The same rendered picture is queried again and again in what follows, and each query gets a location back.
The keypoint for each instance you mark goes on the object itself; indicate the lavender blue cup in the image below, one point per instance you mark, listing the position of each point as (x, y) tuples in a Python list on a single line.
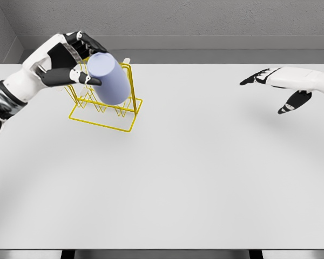
[(108, 78)]

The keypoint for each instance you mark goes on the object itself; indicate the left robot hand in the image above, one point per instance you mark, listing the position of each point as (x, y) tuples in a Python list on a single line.
[(56, 58)]

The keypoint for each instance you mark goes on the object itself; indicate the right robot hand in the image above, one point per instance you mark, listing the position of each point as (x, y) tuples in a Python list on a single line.
[(283, 78)]

